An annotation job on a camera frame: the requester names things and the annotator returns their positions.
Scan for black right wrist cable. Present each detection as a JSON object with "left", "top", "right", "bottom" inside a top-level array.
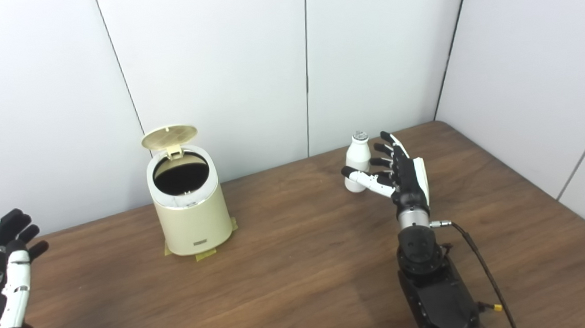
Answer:
[{"left": 429, "top": 215, "right": 520, "bottom": 328}]

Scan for cream round bin lid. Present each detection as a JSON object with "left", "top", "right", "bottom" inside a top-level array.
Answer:
[{"left": 141, "top": 123, "right": 200, "bottom": 161}]

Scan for cream-colored bin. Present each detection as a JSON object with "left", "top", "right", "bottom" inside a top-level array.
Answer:
[{"left": 145, "top": 142, "right": 235, "bottom": 258}]

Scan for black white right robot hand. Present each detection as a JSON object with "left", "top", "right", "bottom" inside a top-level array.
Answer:
[{"left": 339, "top": 129, "right": 432, "bottom": 217}]

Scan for small white plastic bottle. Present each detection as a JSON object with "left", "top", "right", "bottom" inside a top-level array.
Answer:
[{"left": 342, "top": 131, "right": 374, "bottom": 194}]

